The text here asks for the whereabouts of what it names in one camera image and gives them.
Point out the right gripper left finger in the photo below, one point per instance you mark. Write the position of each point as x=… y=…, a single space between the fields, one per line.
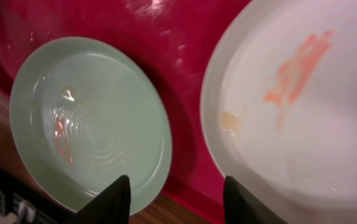
x=112 y=206

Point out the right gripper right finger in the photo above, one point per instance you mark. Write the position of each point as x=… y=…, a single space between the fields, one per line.
x=241 y=206

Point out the mint green plate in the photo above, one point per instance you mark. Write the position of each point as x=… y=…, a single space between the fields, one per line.
x=83 y=114

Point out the red plastic tray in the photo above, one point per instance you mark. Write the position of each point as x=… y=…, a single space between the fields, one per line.
x=170 y=40

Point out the white plate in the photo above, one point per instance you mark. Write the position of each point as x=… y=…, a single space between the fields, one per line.
x=279 y=108

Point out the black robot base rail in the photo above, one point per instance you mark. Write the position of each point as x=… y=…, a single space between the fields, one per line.
x=13 y=195

